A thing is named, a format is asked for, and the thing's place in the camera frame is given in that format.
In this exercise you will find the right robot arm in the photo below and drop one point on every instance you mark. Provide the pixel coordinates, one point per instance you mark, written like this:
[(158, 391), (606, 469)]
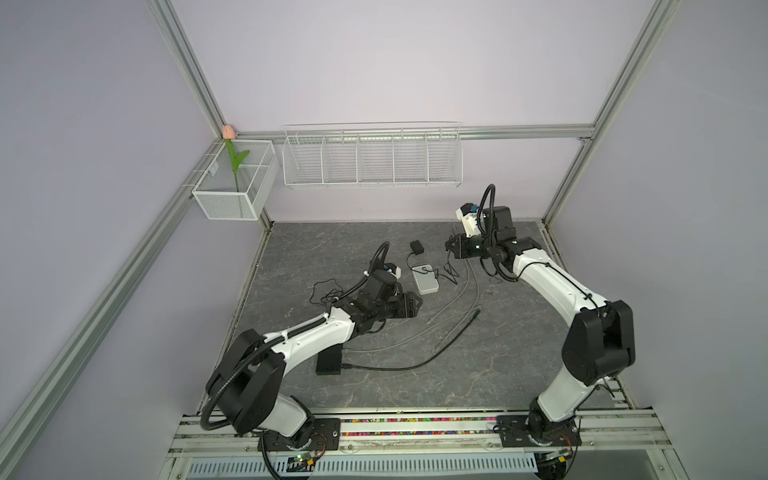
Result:
[(600, 341)]

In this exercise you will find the black network switch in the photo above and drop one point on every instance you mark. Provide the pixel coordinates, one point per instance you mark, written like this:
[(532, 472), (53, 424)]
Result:
[(329, 361)]

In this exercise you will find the white router box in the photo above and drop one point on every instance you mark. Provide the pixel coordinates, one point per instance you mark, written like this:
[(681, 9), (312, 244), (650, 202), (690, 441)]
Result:
[(426, 279)]

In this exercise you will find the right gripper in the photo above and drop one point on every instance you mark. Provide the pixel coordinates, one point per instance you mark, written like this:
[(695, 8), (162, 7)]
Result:
[(460, 249)]

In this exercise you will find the white mesh corner basket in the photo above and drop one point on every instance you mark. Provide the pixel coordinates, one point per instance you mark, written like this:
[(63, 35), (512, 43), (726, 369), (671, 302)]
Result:
[(215, 190)]

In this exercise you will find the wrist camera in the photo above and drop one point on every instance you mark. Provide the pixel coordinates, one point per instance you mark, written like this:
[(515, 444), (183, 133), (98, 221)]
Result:
[(467, 214), (393, 269)]

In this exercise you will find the white wire shelf basket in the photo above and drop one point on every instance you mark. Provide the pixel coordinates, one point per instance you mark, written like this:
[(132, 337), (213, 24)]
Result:
[(389, 154)]

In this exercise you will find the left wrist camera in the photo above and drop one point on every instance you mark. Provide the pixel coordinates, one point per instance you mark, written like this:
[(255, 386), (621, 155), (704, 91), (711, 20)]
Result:
[(393, 269)]

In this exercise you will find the artificial tulip flower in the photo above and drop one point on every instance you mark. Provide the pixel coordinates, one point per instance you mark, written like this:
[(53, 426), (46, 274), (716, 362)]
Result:
[(229, 135)]

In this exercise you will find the black cube power adapter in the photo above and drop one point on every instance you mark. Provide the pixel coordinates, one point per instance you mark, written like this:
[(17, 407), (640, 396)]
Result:
[(417, 247)]

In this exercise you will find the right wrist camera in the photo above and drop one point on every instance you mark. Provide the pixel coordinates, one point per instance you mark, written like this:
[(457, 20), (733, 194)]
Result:
[(467, 214)]

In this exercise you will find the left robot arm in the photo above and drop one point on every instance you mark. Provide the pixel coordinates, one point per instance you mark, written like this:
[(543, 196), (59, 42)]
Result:
[(244, 388)]

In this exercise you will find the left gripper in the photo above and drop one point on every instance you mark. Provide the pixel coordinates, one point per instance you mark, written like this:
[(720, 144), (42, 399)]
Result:
[(407, 307)]

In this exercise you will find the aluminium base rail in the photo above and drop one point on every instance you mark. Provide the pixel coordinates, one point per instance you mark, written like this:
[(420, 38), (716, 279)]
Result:
[(411, 432)]

